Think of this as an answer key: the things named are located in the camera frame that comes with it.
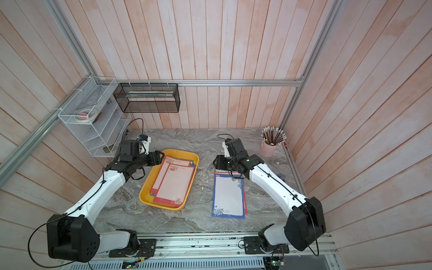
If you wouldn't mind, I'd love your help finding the blue floral stationery paper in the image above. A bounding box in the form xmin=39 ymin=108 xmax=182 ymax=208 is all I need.
xmin=211 ymin=172 xmax=247 ymax=219

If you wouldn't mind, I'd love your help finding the yellow plastic storage tray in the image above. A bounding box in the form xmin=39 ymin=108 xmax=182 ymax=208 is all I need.
xmin=139 ymin=149 xmax=199 ymax=211

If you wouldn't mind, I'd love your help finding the pink red-bordered stationery paper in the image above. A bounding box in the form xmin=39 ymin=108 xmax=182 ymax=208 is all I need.
xmin=242 ymin=180 xmax=248 ymax=215

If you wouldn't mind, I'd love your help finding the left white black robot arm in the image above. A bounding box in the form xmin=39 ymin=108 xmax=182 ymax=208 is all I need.
xmin=46 ymin=135 xmax=164 ymax=263

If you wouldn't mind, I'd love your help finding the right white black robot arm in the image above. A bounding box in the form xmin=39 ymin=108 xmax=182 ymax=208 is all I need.
xmin=213 ymin=138 xmax=326 ymax=253

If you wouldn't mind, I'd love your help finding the stack of coloured stationery paper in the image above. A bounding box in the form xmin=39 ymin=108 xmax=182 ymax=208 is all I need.
xmin=150 ymin=156 xmax=196 ymax=208

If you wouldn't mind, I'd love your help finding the pink pencil cup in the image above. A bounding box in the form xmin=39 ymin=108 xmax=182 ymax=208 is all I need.
xmin=260 ymin=140 xmax=279 ymax=158

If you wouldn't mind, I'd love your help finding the bundle of pencils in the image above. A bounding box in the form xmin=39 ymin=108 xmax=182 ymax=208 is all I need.
xmin=262 ymin=127 xmax=286 ymax=146

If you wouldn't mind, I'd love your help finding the tape roll on shelf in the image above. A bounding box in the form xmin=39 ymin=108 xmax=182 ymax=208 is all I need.
xmin=74 ymin=108 xmax=98 ymax=123

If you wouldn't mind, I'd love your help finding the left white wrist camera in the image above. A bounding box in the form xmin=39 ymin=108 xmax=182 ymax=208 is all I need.
xmin=138 ymin=135 xmax=151 ymax=155

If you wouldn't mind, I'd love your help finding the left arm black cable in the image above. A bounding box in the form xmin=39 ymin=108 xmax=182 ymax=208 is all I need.
xmin=26 ymin=117 xmax=146 ymax=270

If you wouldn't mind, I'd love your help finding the white wire wall shelf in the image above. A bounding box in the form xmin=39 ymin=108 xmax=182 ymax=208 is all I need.
xmin=58 ymin=76 xmax=131 ymax=158

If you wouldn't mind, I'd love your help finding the black mesh wall basket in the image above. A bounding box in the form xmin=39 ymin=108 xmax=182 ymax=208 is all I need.
xmin=113 ymin=82 xmax=181 ymax=113

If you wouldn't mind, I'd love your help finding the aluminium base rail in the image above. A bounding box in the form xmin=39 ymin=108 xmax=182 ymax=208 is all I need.
xmin=58 ymin=232 xmax=338 ymax=262

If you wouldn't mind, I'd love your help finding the horizontal aluminium frame bar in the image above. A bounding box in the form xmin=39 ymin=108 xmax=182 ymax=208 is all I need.
xmin=115 ymin=79 xmax=303 ymax=87

